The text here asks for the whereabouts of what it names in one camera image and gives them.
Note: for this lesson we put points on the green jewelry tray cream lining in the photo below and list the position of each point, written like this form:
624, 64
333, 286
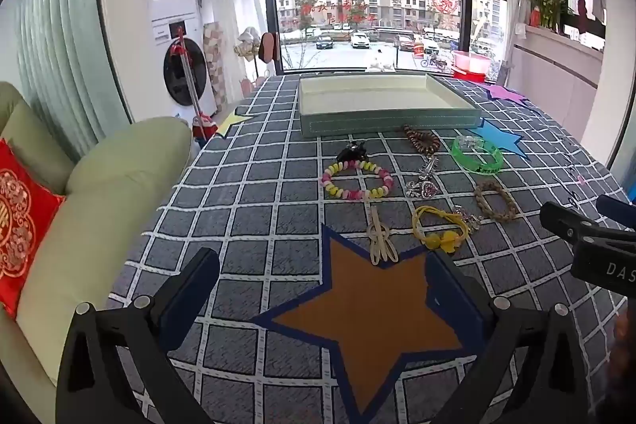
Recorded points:
387, 120

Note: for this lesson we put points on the grey checked star tablecloth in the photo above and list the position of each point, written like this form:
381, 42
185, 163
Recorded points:
248, 185

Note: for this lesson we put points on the green flower plant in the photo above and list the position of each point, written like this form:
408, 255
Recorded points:
546, 2

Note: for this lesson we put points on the silver heart pendant pink gem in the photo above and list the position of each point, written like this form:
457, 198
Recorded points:
425, 189

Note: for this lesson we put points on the red basin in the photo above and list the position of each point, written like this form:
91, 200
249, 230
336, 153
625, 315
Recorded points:
469, 64

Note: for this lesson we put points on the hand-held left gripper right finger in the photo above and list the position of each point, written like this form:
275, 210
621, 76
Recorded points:
447, 287

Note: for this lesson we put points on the small silver charm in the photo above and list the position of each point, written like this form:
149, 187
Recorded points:
472, 221

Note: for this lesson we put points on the dark wall picture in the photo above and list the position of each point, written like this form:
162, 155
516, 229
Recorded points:
586, 6

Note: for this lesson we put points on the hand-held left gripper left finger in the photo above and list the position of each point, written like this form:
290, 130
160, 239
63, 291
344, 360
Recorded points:
198, 277

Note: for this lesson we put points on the red window paper cutting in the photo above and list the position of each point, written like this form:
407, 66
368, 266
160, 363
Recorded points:
443, 0

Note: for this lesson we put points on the white plush toy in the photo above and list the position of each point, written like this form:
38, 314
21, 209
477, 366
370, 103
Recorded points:
380, 64

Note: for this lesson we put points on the red mop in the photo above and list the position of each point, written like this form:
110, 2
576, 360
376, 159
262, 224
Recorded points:
191, 86

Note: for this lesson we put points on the brown oval object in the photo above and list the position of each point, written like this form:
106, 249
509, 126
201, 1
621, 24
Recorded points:
269, 47

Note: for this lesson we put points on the red embroidered cushion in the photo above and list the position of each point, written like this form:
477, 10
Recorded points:
25, 230

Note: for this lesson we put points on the black hair clip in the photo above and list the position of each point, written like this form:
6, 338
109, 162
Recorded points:
350, 152

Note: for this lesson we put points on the green translucent bangle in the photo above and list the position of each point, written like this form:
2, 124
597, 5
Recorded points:
477, 165

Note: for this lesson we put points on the silver star hair clip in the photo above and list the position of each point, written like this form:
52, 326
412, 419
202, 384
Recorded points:
428, 166

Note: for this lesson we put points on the white side cabinet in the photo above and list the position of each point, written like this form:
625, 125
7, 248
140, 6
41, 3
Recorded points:
556, 76

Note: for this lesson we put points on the beige checkered board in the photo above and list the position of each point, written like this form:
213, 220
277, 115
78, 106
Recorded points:
213, 61

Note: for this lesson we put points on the pale green sofa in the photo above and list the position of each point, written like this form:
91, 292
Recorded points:
114, 156

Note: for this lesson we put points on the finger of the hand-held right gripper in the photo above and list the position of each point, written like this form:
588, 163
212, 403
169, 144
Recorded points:
618, 207
571, 225

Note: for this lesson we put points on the grey curtain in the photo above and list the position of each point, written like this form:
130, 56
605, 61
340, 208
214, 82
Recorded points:
64, 31

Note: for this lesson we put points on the beige looped hair clip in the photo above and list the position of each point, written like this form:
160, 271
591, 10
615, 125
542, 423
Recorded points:
380, 235

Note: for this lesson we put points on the white washing machine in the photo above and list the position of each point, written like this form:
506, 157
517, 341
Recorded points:
166, 31

